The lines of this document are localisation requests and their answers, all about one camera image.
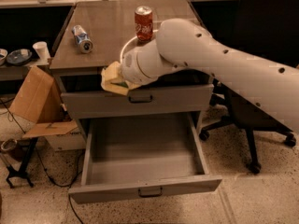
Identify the grey middle drawer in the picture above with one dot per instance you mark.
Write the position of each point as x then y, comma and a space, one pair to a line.
183, 91

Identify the black office chair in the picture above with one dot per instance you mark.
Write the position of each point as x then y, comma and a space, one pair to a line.
266, 28

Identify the grey bottom drawer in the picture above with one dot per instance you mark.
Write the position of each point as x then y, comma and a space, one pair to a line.
143, 157

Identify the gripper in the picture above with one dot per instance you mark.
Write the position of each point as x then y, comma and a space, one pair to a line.
132, 66

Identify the dark blue dish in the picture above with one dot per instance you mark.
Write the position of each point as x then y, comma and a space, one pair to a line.
19, 57

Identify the blue silver lying can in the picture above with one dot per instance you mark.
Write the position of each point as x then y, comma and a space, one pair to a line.
84, 43

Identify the grey drawer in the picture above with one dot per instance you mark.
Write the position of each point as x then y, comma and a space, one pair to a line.
183, 91
143, 157

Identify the red soda can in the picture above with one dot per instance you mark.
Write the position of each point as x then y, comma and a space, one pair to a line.
143, 23

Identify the green yellow sponge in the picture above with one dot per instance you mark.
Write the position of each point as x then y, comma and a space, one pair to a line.
121, 84

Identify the white box on floor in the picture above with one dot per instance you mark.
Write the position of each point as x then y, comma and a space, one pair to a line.
69, 141

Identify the black metal stand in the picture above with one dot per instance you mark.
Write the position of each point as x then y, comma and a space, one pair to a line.
20, 151

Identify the white paper cup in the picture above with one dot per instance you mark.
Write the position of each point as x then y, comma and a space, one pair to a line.
42, 51

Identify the grey drawer cabinet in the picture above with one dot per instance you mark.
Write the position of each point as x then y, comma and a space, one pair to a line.
111, 28

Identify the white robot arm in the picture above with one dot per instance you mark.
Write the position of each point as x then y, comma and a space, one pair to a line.
180, 45

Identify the brown cardboard box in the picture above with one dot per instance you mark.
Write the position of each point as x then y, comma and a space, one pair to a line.
39, 101

